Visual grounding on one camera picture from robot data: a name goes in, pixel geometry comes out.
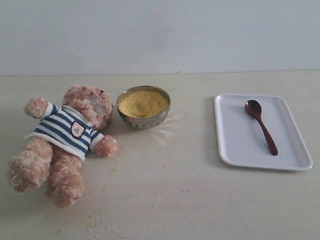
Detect dark red wooden spoon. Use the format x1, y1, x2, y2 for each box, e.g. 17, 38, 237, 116
244, 99, 278, 156

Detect teddy bear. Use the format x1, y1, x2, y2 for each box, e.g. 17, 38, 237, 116
7, 85, 119, 208

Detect steel bowl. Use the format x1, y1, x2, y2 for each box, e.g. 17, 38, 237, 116
116, 85, 171, 130

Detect yellow millet grains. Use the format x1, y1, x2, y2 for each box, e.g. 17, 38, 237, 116
118, 90, 169, 118

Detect white plastic tray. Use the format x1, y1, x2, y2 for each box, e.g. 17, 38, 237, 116
214, 94, 313, 171

